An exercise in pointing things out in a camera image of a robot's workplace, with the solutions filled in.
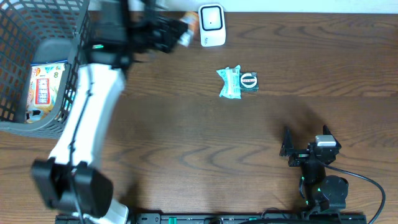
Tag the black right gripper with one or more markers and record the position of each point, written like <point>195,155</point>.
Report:
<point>299,155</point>

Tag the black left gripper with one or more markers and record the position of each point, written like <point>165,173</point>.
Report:
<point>162,34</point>

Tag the small orange carton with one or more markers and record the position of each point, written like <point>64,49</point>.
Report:
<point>192,20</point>

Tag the teal snack packet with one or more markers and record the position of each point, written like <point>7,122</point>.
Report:
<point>231,77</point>

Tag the large yellow snack bag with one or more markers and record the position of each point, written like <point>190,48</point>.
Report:
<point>43,90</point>

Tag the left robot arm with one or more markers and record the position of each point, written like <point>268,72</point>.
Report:
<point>69,180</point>

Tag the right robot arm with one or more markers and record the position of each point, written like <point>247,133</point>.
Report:
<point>323,193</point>

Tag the grey plastic mesh basket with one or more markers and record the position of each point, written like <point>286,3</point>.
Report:
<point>36,32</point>

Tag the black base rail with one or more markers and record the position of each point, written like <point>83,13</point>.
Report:
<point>156,218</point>

